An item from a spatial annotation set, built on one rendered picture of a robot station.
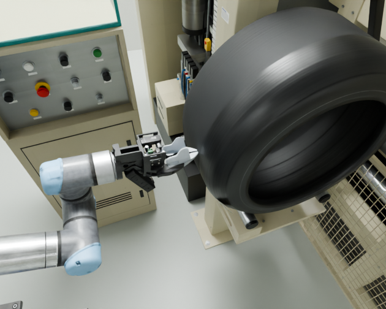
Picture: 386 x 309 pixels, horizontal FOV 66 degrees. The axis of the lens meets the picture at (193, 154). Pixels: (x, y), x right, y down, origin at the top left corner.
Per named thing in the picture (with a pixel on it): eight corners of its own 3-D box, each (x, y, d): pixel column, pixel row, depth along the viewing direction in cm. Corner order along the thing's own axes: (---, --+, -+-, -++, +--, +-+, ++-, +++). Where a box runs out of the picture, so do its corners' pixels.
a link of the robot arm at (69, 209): (67, 239, 73) (57, 216, 65) (65, 201, 80) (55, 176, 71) (100, 231, 75) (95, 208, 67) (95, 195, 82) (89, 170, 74)
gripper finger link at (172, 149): (200, 138, 74) (164, 145, 71) (196, 154, 78) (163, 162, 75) (195, 130, 76) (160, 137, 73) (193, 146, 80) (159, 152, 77)
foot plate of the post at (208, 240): (190, 213, 200) (190, 211, 198) (227, 200, 206) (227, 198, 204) (205, 249, 184) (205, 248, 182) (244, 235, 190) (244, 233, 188)
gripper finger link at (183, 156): (204, 148, 72) (168, 155, 69) (201, 164, 76) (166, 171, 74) (200, 138, 74) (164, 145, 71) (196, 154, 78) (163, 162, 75)
